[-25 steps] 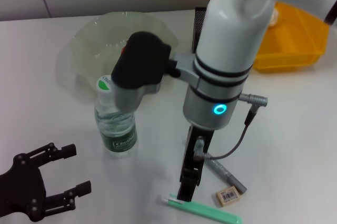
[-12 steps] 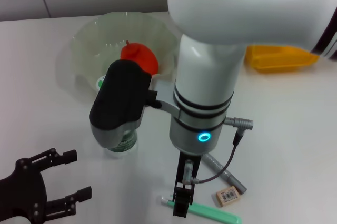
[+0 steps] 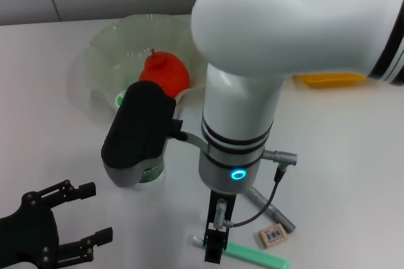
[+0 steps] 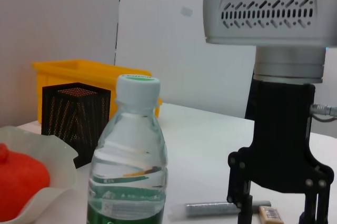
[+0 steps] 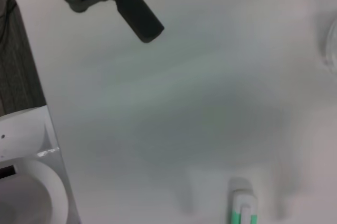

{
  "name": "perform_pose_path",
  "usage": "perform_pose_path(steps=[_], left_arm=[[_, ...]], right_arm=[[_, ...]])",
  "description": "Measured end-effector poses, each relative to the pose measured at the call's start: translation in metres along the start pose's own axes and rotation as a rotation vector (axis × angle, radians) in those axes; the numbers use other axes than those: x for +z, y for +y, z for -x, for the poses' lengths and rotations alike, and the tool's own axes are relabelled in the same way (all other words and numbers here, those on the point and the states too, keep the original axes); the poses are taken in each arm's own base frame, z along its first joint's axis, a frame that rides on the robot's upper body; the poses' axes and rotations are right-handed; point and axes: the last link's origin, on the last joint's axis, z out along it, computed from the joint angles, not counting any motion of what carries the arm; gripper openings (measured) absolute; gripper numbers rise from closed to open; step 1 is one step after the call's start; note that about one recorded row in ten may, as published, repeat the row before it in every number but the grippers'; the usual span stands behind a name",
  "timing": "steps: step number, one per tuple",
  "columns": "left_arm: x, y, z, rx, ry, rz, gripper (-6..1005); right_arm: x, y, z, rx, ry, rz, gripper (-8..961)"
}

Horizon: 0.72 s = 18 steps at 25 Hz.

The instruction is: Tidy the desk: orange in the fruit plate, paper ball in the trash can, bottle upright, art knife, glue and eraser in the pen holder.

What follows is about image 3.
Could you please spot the grey marker pen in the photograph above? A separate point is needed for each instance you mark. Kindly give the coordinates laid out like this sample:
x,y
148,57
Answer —
x,y
281,216

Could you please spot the yellow plastic bin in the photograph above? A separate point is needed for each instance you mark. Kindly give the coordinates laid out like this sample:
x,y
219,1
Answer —
x,y
328,80

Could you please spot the beige eraser with barcode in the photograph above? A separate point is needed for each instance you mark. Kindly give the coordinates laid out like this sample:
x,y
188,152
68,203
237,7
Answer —
x,y
273,235

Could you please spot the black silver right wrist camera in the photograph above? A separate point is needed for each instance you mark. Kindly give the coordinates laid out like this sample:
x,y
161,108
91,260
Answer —
x,y
139,130

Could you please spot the green glass fruit plate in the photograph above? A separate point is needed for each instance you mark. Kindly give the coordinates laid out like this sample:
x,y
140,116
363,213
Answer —
x,y
107,51

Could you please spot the orange fruit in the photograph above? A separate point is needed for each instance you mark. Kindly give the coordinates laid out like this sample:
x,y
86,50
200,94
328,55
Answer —
x,y
164,70

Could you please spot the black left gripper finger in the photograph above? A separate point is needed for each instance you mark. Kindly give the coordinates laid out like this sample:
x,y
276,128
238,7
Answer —
x,y
86,190
104,235

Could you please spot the green utility knife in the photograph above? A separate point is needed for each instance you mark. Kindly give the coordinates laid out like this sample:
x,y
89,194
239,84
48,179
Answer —
x,y
252,251

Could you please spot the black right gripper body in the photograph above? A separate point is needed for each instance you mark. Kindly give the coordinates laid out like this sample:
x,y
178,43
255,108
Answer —
x,y
230,209

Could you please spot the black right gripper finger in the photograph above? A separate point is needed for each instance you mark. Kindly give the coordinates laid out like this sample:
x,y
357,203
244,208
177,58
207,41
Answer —
x,y
216,247

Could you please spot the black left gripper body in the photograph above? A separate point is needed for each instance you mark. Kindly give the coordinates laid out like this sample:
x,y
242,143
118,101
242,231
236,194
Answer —
x,y
28,234

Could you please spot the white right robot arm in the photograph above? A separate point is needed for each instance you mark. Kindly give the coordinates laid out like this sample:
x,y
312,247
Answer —
x,y
252,45

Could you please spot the clear green-label water bottle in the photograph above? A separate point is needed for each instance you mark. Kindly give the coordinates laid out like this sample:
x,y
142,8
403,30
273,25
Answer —
x,y
153,172

